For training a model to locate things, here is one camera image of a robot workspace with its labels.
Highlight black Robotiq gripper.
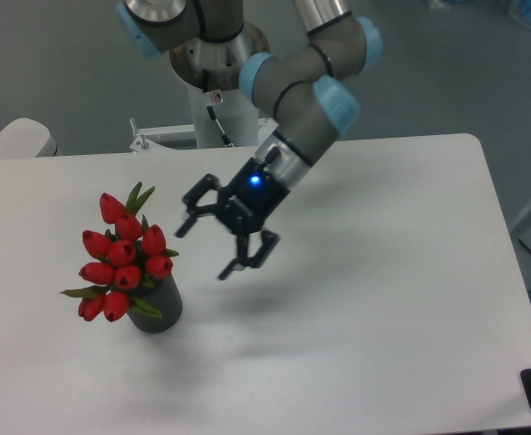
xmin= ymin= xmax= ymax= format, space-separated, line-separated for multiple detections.
xmin=175 ymin=158 xmax=291 ymax=282

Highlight red tulip bouquet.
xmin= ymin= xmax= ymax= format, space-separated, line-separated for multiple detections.
xmin=62 ymin=182 xmax=179 ymax=323

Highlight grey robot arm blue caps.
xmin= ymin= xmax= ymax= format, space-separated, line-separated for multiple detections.
xmin=116 ymin=1 xmax=382 ymax=272

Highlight dark grey ribbed vase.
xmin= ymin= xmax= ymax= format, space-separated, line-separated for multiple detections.
xmin=128 ymin=275 xmax=182 ymax=334

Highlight white chair back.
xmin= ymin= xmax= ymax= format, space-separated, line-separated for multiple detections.
xmin=0 ymin=118 xmax=62 ymax=160

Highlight white robot pedestal with base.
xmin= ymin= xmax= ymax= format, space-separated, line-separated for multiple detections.
xmin=130 ymin=21 xmax=270 ymax=152

